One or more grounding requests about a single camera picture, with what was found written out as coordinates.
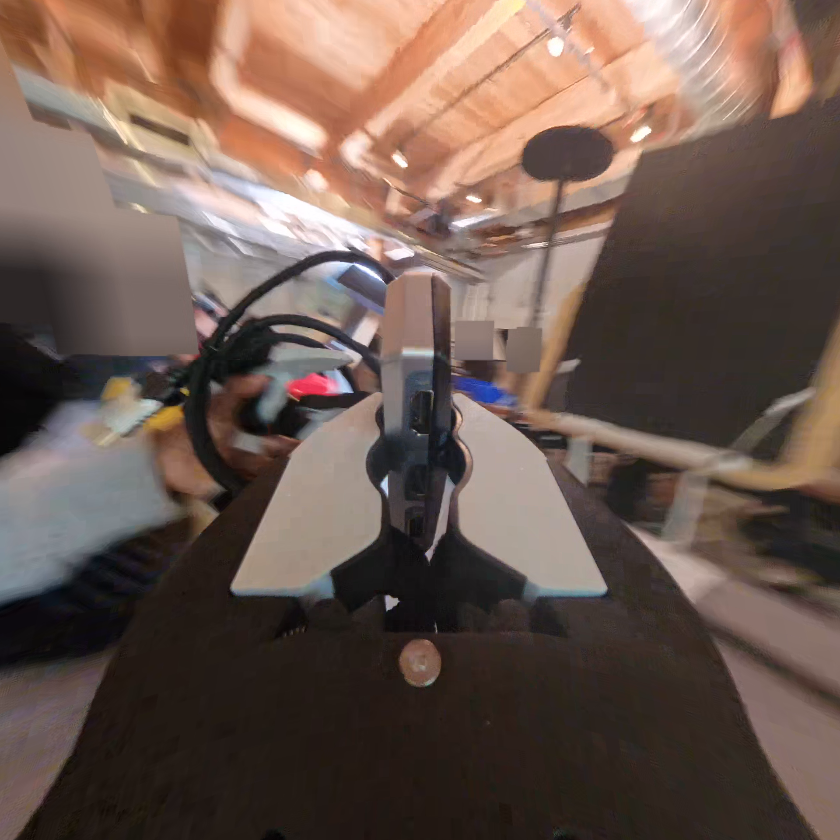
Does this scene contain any person's left hand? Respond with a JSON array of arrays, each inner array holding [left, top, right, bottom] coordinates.
[[154, 373, 296, 496]]

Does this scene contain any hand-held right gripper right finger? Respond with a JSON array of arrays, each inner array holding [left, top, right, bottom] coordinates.
[[451, 392, 608, 601]]

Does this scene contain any black panel board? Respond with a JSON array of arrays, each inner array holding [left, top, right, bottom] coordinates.
[[564, 98, 840, 463]]

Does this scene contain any black round disc stand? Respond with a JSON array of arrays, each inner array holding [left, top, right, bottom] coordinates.
[[521, 125, 616, 329]]

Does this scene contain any red storage bin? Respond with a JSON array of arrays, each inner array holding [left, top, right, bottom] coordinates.
[[287, 371, 358, 403]]

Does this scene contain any black braided switch cable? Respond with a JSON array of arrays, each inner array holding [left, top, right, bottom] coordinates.
[[182, 251, 398, 496]]

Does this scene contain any wooden easel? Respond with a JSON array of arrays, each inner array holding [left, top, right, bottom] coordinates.
[[518, 279, 840, 506]]

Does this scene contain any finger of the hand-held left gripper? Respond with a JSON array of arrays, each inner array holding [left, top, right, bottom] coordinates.
[[266, 346, 357, 396], [231, 381, 290, 455]]

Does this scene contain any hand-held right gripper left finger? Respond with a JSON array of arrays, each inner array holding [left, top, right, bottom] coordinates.
[[230, 392, 385, 599]]

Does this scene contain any person's left forearm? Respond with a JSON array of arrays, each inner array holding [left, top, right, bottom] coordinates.
[[0, 397, 188, 608]]

